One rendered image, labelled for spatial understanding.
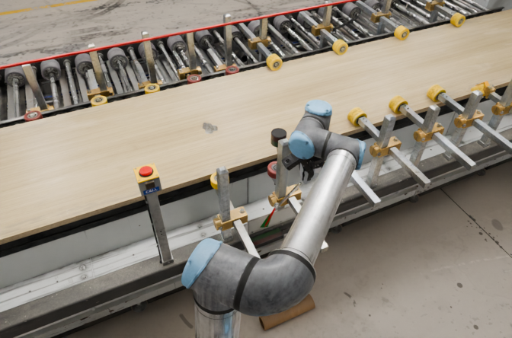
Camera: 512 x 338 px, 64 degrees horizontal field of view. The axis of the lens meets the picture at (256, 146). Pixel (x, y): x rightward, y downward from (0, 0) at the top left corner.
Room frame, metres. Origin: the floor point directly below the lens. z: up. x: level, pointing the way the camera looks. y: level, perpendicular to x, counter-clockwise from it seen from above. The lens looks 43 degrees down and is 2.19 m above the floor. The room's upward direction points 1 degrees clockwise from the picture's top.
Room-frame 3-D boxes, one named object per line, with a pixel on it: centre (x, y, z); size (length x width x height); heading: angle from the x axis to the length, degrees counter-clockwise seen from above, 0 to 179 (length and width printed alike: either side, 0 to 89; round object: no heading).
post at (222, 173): (1.03, 0.12, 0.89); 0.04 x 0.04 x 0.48; 25
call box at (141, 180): (0.92, 0.36, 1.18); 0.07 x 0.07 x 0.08; 25
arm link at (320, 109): (1.10, -0.21, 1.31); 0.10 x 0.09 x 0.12; 156
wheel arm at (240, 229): (1.01, 0.07, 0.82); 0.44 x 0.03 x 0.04; 25
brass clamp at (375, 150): (1.36, -0.58, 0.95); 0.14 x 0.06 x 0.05; 115
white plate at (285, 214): (1.10, -0.09, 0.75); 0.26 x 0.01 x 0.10; 115
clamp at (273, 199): (1.15, -0.13, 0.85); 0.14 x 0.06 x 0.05; 115
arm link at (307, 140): (0.99, -0.17, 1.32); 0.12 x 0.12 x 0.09; 66
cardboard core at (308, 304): (1.02, -0.18, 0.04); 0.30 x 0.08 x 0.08; 115
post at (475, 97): (1.56, -1.01, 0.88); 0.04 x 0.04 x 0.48; 25
